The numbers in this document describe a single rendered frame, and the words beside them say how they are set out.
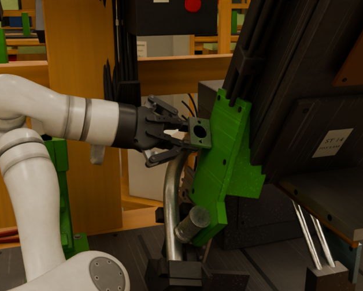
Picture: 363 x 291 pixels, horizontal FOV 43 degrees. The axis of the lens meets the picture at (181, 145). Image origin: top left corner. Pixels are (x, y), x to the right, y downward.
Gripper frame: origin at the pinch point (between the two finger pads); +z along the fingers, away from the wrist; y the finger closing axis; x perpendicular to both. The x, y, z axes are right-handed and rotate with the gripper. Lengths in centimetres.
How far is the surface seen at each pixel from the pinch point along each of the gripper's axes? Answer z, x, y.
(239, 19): 410, 579, 660
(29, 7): -20, 507, 488
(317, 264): 19.3, -3.9, -22.4
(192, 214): -0.5, 0.1, -14.4
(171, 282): -1.2, 8.3, -23.5
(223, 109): 3.2, -7.0, 2.0
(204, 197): 3.0, 2.2, -10.4
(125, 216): 1.6, 45.6, 0.4
